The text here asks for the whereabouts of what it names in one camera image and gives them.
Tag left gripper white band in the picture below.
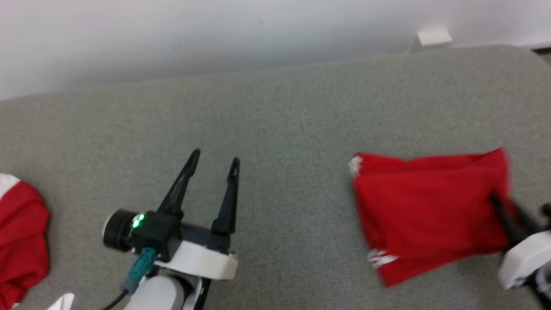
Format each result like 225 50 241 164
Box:
102 149 241 281

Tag red and white jersey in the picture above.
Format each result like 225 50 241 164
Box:
348 147 514 288

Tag red shorts with white stripe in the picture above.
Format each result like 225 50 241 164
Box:
0 173 51 310

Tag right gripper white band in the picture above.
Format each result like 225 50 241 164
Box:
489 194 551 290

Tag white cable label tag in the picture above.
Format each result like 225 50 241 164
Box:
46 293 75 310

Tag white wall box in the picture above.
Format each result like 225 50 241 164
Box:
416 28 453 47

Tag grey fabric panel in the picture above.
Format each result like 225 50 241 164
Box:
0 44 551 310

